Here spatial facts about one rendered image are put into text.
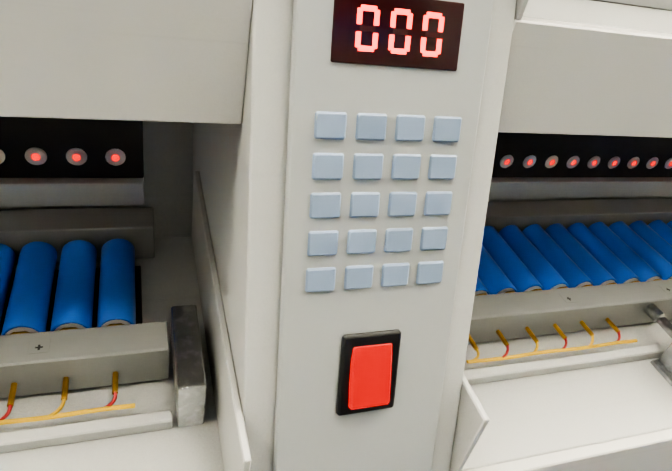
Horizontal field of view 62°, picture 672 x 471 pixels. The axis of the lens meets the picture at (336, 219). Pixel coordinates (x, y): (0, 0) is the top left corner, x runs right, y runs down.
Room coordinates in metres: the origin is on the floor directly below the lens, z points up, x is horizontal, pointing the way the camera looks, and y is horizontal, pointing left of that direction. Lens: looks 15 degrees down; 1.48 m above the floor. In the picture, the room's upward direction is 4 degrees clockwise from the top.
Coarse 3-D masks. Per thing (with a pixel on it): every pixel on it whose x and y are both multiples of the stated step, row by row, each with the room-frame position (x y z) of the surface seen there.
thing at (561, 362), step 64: (512, 192) 0.42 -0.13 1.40; (576, 192) 0.44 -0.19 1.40; (640, 192) 0.46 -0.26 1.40; (512, 256) 0.36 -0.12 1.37; (576, 256) 0.38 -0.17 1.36; (640, 256) 0.40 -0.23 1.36; (512, 320) 0.30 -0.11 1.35; (576, 320) 0.32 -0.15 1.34; (640, 320) 0.34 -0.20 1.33; (512, 384) 0.27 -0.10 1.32; (576, 384) 0.28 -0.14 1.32; (640, 384) 0.29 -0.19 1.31; (512, 448) 0.24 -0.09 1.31; (576, 448) 0.24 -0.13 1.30; (640, 448) 0.25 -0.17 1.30
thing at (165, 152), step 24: (144, 144) 0.36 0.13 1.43; (168, 144) 0.36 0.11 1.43; (192, 144) 0.37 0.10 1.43; (144, 168) 0.36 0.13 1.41; (168, 168) 0.36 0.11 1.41; (192, 168) 0.37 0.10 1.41; (144, 192) 0.36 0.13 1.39; (168, 192) 0.36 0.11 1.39; (192, 192) 0.37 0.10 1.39; (168, 216) 0.36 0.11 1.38
